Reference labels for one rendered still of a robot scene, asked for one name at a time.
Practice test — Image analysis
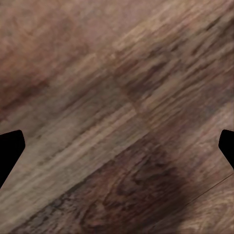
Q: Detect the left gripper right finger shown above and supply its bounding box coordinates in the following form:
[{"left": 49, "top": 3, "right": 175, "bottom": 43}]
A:
[{"left": 218, "top": 130, "right": 234, "bottom": 169}]

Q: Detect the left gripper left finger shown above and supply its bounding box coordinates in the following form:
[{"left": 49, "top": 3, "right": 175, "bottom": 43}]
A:
[{"left": 0, "top": 130, "right": 25, "bottom": 188}]

